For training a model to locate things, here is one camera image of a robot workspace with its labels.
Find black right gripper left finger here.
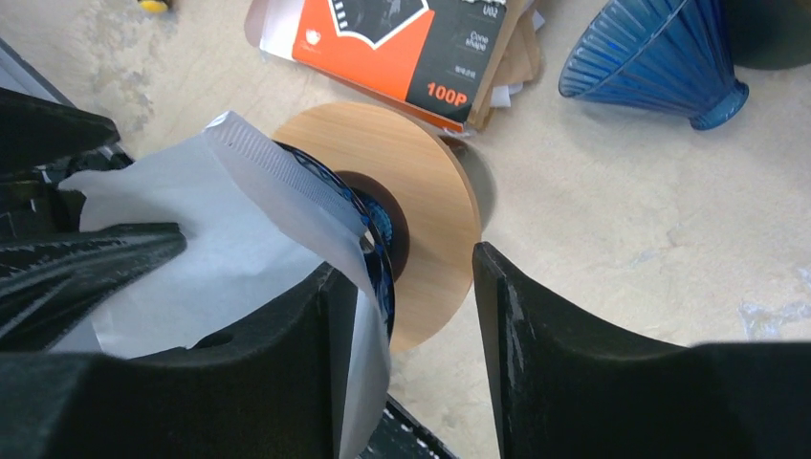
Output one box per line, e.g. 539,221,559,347
1,265,357,458

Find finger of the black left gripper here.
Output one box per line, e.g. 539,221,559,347
1,89,133,240
1,223,186,352

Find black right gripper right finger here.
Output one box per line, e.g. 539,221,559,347
472,242,810,458

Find white paper coffee filter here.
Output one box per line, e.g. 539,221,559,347
59,112,390,458

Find blue glass dripper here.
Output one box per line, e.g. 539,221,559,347
559,1,750,131
278,142,395,341

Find wooden dripper ring holder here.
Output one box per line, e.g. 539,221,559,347
272,102,482,352

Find white paper coffee filters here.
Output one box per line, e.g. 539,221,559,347
244,1,544,114

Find black orange coffee filter box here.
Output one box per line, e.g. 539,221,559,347
292,0,530,133

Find yellow black screwdriver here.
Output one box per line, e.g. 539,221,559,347
137,0,171,14

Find clear glass carafe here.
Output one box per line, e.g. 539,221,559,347
439,135,497,229

